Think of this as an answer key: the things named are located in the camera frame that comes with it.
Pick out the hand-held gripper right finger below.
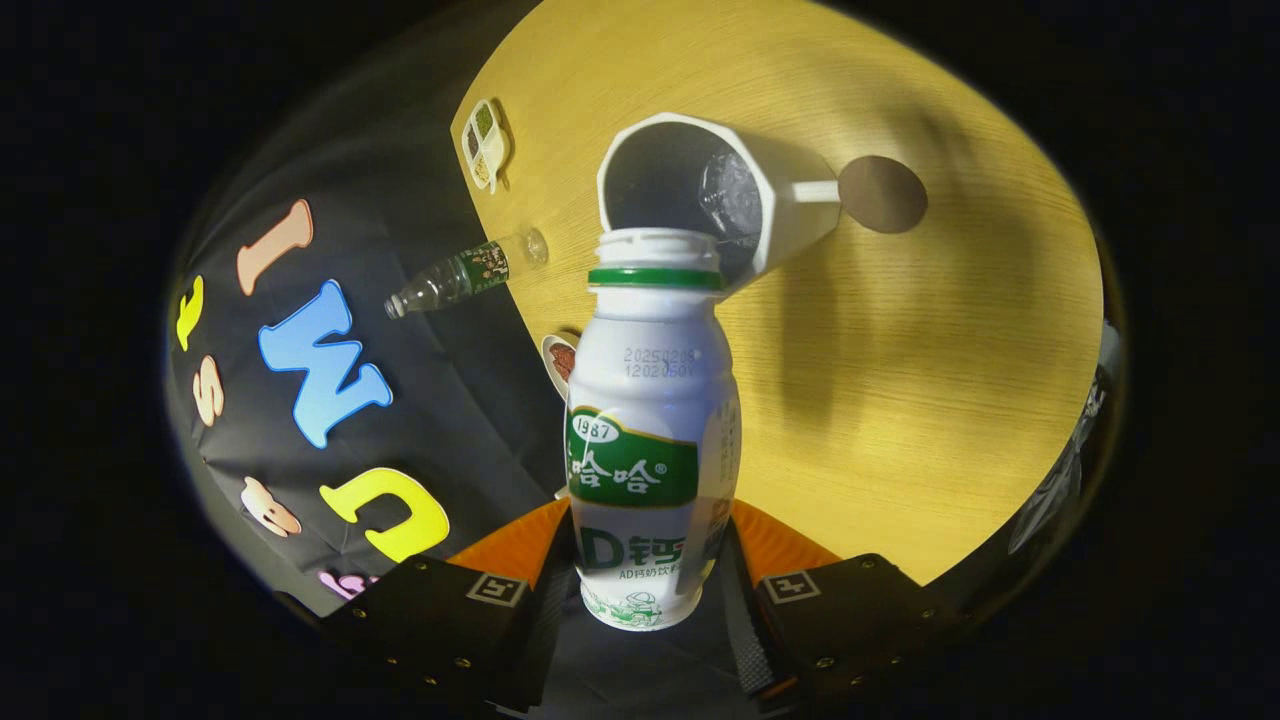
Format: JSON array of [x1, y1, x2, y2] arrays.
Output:
[[722, 497, 1001, 713]]

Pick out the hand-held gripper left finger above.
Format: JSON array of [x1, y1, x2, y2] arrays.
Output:
[[320, 497, 576, 713]]

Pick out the white green-label juice bottle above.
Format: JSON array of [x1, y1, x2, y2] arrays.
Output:
[[563, 228, 743, 632]]

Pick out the white cup with wooden handle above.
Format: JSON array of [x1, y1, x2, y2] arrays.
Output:
[[597, 112, 929, 296]]

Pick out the clear plastic water bottle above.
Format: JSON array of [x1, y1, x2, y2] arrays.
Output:
[[385, 228, 550, 320]]

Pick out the white round plate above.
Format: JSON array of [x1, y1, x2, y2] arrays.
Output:
[[541, 333, 581, 403]]

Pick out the wooden table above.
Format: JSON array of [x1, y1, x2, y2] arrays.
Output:
[[450, 0, 1106, 586]]

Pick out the white divided bean tray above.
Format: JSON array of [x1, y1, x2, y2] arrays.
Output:
[[461, 99, 508, 193]]

